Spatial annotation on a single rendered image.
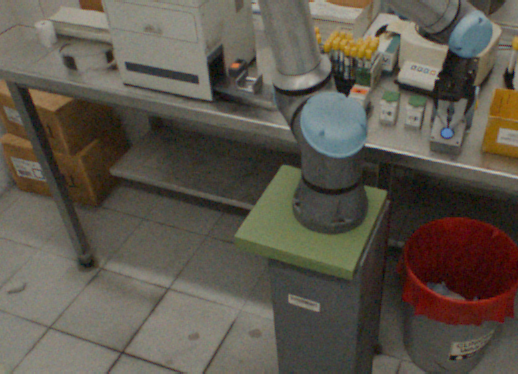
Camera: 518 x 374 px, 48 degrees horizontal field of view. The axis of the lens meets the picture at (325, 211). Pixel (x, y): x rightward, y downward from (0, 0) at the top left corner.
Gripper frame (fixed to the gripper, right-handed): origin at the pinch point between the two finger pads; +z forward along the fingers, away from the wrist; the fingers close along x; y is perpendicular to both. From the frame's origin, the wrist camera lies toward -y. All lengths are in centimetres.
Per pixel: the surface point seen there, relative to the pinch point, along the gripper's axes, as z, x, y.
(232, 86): 4, 57, 5
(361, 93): 0.6, 22.6, 7.5
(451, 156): 8.1, -1.9, 0.1
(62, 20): 4, 125, 24
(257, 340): 96, 51, -7
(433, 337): 74, -6, -2
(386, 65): 5.2, 22.6, 31.5
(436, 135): 2.7, 2.2, -0.6
